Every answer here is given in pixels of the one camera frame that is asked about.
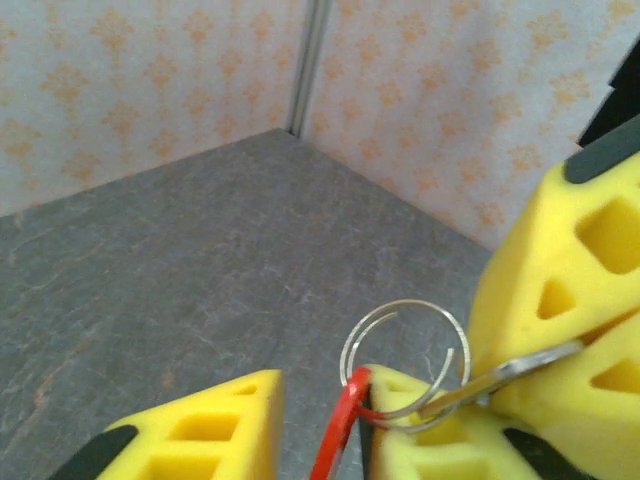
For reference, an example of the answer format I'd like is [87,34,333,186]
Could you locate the silver key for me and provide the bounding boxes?
[418,339,586,420]

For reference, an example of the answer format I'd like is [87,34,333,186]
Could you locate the red key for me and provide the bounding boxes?
[308,366,374,480]

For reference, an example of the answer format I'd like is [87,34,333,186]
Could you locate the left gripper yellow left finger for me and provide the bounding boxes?
[49,369,285,480]

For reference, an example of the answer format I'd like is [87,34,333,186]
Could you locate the aluminium frame post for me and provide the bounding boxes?
[287,0,331,137]

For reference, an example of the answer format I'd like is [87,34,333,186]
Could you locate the silver keyring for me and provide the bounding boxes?
[338,298,472,434]

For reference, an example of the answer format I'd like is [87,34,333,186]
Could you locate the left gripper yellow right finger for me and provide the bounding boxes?
[360,364,591,480]

